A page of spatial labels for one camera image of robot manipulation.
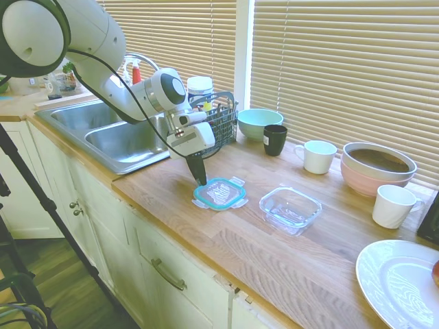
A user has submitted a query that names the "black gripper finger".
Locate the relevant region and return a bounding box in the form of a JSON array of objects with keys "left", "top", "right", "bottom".
[{"left": 187, "top": 153, "right": 209, "bottom": 186}]

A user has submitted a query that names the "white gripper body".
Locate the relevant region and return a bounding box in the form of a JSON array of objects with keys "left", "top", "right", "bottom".
[{"left": 167, "top": 121, "right": 216, "bottom": 161}]

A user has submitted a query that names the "teal-rimmed clear container lid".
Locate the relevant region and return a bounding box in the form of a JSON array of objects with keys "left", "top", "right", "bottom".
[{"left": 191, "top": 176, "right": 248, "bottom": 211}]

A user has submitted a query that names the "clear glass food container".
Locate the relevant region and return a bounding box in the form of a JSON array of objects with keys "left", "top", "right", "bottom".
[{"left": 259, "top": 186, "right": 323, "bottom": 237}]

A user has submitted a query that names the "printed food package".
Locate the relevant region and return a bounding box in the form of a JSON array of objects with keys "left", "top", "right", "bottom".
[{"left": 60, "top": 63, "right": 79, "bottom": 93}]

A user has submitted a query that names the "grey plastic cutlery basket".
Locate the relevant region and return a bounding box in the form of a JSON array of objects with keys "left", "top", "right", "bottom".
[{"left": 197, "top": 90, "right": 239, "bottom": 158}]

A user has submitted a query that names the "white wipes canister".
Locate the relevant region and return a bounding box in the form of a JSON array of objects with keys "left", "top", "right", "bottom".
[{"left": 187, "top": 75, "right": 215, "bottom": 114}]

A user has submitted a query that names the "mint green bowl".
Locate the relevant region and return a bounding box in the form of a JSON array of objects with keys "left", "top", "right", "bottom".
[{"left": 237, "top": 108, "right": 285, "bottom": 143}]

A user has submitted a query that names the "stainless steel sink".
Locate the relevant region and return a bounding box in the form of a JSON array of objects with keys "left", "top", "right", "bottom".
[{"left": 34, "top": 99, "right": 172, "bottom": 175}]

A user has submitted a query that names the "black mug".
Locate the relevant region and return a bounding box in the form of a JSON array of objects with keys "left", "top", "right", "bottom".
[{"left": 263, "top": 125, "right": 288, "bottom": 157}]

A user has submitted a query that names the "white base cabinet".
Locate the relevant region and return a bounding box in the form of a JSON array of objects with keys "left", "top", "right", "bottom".
[{"left": 0, "top": 116, "right": 292, "bottom": 329}]

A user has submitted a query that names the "spray bottle red liquid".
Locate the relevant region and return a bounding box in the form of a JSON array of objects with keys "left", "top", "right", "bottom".
[{"left": 125, "top": 56, "right": 143, "bottom": 86}]

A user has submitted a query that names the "chrome faucet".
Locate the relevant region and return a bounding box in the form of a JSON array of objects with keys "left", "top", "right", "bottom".
[{"left": 123, "top": 52, "right": 161, "bottom": 75}]

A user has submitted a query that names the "wide white mug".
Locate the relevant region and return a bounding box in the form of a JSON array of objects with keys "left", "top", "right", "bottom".
[{"left": 294, "top": 140, "right": 338, "bottom": 175}]

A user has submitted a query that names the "clear bottle blue liquid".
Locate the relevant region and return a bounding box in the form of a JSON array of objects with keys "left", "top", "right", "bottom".
[{"left": 46, "top": 73, "right": 63, "bottom": 101}]

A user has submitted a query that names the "black tripod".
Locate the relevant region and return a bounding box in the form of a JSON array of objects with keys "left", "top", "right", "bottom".
[{"left": 0, "top": 123, "right": 114, "bottom": 329}]

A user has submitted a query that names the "wide beige window blind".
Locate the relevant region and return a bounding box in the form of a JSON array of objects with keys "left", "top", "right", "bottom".
[{"left": 252, "top": 0, "right": 439, "bottom": 188}]

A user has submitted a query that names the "pink bowl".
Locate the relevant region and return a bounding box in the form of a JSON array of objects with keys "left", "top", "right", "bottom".
[{"left": 340, "top": 154, "right": 416, "bottom": 198}]

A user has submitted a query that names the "tall white mug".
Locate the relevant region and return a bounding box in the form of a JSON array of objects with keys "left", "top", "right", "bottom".
[{"left": 372, "top": 184, "right": 425, "bottom": 230}]

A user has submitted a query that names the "white plate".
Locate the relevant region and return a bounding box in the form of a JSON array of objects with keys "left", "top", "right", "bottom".
[{"left": 355, "top": 239, "right": 439, "bottom": 329}]

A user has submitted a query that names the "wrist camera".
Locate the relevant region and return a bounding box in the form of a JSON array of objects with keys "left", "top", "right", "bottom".
[{"left": 176, "top": 111, "right": 209, "bottom": 127}]

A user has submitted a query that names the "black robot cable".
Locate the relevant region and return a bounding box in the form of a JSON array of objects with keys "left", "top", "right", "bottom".
[{"left": 67, "top": 47, "right": 181, "bottom": 154}]

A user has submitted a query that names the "silver bar cabinet handle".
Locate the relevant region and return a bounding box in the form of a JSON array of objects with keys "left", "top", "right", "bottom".
[{"left": 150, "top": 258, "right": 188, "bottom": 292}]

